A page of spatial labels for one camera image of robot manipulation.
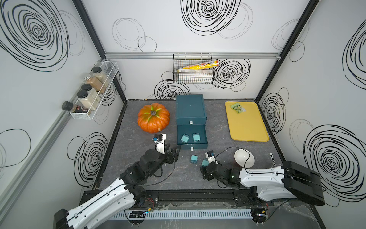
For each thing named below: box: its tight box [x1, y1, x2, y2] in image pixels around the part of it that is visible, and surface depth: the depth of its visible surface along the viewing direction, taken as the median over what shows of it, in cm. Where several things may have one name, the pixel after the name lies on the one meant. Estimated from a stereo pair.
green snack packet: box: [229, 102, 247, 115], surface depth 117 cm
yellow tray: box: [224, 101, 270, 142], surface depth 111 cm
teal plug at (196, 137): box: [192, 133, 201, 143], surface depth 88 cm
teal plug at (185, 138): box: [180, 134, 190, 144], surface depth 88 cm
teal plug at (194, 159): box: [190, 154, 199, 164], surface depth 88 cm
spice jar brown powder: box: [83, 73, 107, 95], surface depth 74 cm
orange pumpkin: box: [137, 103, 171, 134], surface depth 96 cm
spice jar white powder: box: [81, 83, 102, 102], surface depth 69 cm
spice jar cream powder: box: [76, 90, 98, 111], surface depth 67 cm
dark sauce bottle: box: [61, 100, 89, 114], surface depth 62 cm
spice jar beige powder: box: [91, 66, 108, 84], surface depth 77 cm
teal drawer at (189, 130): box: [176, 124, 209, 152], surface depth 89 cm
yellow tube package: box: [176, 60, 220, 71], surface depth 88 cm
